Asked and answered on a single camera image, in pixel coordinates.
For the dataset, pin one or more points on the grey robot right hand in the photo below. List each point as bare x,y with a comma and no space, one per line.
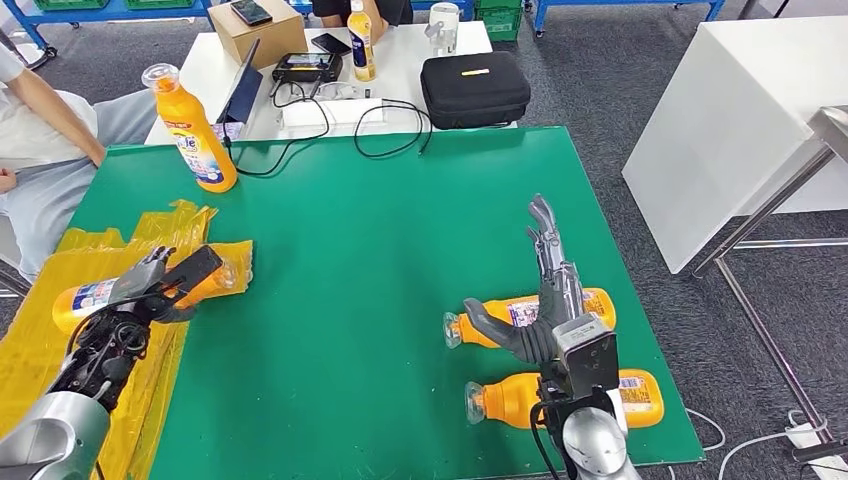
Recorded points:
556,298

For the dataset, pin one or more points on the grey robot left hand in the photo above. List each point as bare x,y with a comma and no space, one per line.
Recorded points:
142,281

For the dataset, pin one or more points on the orange detergent bottle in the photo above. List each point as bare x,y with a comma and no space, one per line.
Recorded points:
596,331
69,311
192,132
510,401

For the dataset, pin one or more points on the yellow drink bottle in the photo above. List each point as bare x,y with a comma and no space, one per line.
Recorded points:
362,46

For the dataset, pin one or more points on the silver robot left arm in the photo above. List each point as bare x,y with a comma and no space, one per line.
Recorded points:
53,430

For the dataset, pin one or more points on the seated person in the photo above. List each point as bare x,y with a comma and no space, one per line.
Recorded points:
40,185

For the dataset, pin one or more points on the pink keyboard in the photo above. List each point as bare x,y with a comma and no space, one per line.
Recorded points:
230,132

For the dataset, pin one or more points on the green table mat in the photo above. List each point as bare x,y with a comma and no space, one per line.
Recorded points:
364,265

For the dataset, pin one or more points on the dark blue tablet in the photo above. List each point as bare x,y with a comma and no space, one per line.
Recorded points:
243,93

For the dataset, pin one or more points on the black carrying case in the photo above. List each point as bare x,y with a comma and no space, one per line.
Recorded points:
475,93

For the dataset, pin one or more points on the steel table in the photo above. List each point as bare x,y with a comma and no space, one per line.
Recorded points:
762,208

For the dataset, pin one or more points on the white table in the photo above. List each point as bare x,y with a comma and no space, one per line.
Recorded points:
729,126

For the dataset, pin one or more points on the flat white box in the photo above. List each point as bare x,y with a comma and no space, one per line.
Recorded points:
332,114

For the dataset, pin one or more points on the brown cardboard box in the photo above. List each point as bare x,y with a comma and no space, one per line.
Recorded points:
265,43

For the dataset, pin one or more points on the blue steel rack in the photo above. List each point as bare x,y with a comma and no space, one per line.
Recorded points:
538,16
132,13

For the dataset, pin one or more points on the black controller with screen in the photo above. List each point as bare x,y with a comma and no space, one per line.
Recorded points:
307,67

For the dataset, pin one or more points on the clear safety glasses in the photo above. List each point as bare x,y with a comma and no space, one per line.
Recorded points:
341,91

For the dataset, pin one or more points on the green plastic crate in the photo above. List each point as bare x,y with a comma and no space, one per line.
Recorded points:
499,20
159,3
71,3

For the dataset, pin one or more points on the white power strip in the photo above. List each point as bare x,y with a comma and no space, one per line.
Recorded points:
811,436

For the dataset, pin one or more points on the black smartphone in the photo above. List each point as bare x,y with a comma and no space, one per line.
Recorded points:
251,12
330,44

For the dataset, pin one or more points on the person in dark shirt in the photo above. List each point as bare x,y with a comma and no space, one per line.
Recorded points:
331,8

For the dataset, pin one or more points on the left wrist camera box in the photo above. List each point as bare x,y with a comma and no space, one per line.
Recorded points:
195,268

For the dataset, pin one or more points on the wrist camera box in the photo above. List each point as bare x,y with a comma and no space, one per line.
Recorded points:
590,358
195,268

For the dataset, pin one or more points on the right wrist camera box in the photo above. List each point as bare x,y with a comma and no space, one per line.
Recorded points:
590,358

